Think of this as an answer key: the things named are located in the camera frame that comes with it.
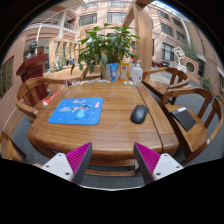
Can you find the empty wooden armchair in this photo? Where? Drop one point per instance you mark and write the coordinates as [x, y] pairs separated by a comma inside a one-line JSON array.
[[158, 86]]

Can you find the dark bust statue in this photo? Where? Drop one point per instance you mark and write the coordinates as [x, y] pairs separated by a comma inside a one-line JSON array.
[[32, 50]]

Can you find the wooden armchair with black notebook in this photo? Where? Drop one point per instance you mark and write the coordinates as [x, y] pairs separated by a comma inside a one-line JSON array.
[[193, 138]]

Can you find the white geometric sculpture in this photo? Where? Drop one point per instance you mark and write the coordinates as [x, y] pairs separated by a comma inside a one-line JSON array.
[[179, 55]]

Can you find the red wooden podium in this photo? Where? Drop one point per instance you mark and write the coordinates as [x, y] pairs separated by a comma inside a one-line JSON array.
[[33, 71]]

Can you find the wooden chair behind plant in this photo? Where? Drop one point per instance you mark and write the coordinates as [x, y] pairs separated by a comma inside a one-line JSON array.
[[85, 71]]

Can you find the red and white bag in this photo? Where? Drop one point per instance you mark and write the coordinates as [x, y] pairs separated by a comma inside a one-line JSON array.
[[51, 98]]

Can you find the black computer mouse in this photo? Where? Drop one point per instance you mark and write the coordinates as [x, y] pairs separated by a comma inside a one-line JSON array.
[[139, 114]]

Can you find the wooden armchair with red bag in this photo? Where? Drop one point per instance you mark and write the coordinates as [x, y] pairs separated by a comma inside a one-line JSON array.
[[25, 100]]

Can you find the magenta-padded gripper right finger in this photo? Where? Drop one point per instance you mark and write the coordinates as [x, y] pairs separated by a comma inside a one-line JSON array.
[[165, 165]]

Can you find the white pump bottle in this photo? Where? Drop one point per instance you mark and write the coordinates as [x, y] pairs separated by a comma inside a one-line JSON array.
[[137, 75]]

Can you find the small white packet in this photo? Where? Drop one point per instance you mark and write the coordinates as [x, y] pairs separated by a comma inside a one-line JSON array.
[[128, 82]]

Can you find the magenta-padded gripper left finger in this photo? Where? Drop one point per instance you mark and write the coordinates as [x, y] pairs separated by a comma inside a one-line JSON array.
[[60, 165]]

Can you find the blue tube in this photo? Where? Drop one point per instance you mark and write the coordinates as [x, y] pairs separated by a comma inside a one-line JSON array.
[[113, 72]]

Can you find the blue cartoon mouse pad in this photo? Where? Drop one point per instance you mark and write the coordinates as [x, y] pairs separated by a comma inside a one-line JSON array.
[[76, 111]]

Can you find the green potted plant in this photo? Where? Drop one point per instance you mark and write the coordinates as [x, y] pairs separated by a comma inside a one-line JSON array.
[[108, 45]]

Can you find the yellow flower plant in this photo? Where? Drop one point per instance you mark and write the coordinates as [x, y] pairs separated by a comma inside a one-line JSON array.
[[206, 82]]

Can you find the black notebook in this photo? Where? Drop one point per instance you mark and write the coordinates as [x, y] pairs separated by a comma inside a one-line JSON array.
[[184, 119]]

